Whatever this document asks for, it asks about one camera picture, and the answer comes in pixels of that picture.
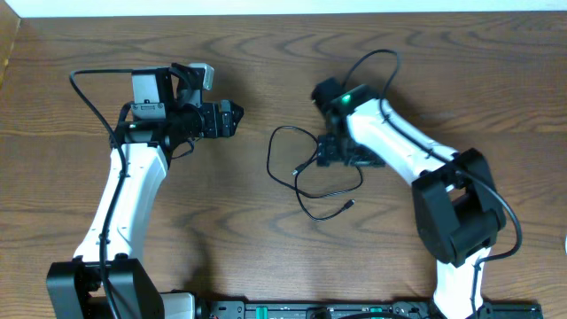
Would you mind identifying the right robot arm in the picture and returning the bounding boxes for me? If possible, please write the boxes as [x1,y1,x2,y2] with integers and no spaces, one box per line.
[311,78,506,318]

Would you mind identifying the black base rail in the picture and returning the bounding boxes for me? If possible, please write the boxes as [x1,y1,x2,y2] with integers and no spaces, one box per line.
[193,299,544,319]

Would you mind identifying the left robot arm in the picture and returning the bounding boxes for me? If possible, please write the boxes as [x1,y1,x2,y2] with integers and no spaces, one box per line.
[46,63,244,318]

